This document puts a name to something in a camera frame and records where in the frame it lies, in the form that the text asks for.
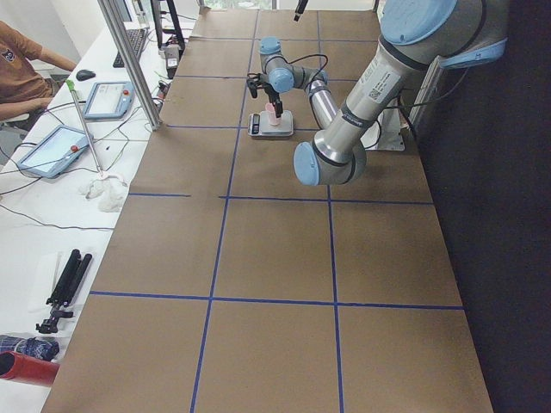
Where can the seated person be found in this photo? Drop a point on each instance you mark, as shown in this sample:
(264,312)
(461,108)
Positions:
(23,89)

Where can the teach pendant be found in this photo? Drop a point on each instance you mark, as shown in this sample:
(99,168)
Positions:
(109,100)
(55,153)

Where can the blue patterned cloth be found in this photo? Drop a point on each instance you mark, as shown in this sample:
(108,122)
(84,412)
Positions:
(38,348)

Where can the red cylinder bottle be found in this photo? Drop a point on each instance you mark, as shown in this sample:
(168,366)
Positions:
(26,369)

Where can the black folded tripod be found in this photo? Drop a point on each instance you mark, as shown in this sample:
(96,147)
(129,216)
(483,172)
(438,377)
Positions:
(65,291)

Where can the aluminium frame post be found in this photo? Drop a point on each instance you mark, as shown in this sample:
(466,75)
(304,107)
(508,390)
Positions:
(117,29)

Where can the silver kitchen scale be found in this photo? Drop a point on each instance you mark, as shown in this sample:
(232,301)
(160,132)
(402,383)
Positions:
(260,128)

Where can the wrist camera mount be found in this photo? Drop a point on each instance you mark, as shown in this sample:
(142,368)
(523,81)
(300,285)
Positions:
(256,82)

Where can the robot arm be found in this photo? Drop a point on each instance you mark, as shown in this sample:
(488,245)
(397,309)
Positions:
(460,34)

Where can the pink paper cup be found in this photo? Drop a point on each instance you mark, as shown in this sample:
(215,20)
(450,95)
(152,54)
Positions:
(272,120)

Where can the black keyboard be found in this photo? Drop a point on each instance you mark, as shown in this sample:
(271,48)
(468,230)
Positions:
(137,38)

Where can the crumpled white tissue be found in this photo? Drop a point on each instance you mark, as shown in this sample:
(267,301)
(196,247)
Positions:
(109,192)

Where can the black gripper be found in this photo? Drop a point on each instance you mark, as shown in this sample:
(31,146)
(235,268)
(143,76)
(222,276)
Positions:
(274,95)

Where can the black computer mouse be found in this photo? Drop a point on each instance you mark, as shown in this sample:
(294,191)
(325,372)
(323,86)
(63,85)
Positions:
(84,75)

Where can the near teach pendant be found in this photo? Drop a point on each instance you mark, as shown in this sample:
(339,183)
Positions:
(55,153)

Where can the green tipped metal rod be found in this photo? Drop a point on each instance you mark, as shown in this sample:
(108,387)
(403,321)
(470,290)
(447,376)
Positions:
(101,173)

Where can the far teach pendant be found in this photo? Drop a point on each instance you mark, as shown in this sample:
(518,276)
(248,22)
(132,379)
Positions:
(109,100)

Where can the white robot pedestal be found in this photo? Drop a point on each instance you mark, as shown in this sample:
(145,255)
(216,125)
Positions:
(386,134)

